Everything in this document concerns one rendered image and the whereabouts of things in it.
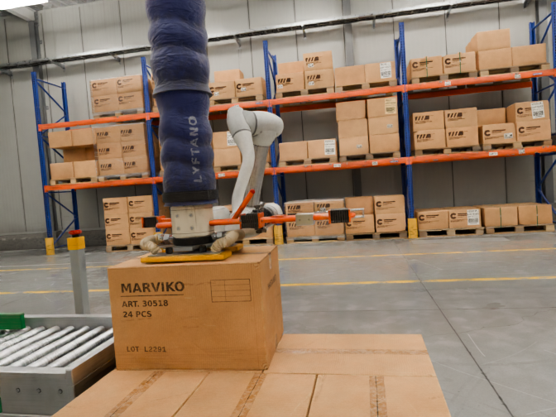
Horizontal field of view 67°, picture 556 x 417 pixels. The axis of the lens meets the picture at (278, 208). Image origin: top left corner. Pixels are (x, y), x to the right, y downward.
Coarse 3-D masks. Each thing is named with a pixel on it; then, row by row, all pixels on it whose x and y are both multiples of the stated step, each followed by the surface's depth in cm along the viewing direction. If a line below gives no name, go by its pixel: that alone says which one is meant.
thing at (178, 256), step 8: (168, 248) 165; (200, 248) 163; (144, 256) 166; (152, 256) 164; (160, 256) 163; (168, 256) 162; (176, 256) 161; (184, 256) 161; (192, 256) 160; (200, 256) 159; (208, 256) 159; (216, 256) 158; (224, 256) 158
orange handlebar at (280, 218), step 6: (276, 216) 165; (282, 216) 165; (288, 216) 165; (294, 216) 164; (318, 216) 162; (324, 216) 162; (354, 216) 162; (162, 222) 203; (168, 222) 178; (210, 222) 170; (216, 222) 170; (222, 222) 169; (228, 222) 169; (234, 222) 168; (264, 222) 166; (270, 222) 166; (276, 222) 166; (282, 222) 165
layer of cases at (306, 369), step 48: (288, 336) 187; (336, 336) 183; (384, 336) 179; (96, 384) 152; (144, 384) 150; (192, 384) 147; (240, 384) 144; (288, 384) 142; (336, 384) 140; (384, 384) 137; (432, 384) 135
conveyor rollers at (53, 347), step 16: (0, 336) 221; (16, 336) 219; (32, 336) 219; (48, 336) 217; (64, 336) 216; (80, 336) 207; (96, 336) 213; (112, 336) 211; (0, 352) 191; (16, 352) 189; (32, 352) 188; (48, 352) 193; (64, 352) 190; (80, 352) 188
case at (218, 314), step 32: (256, 256) 163; (128, 288) 161; (160, 288) 159; (192, 288) 157; (224, 288) 155; (256, 288) 153; (128, 320) 162; (160, 320) 160; (192, 320) 158; (224, 320) 156; (256, 320) 154; (128, 352) 163; (160, 352) 161; (192, 352) 158; (224, 352) 156; (256, 352) 154
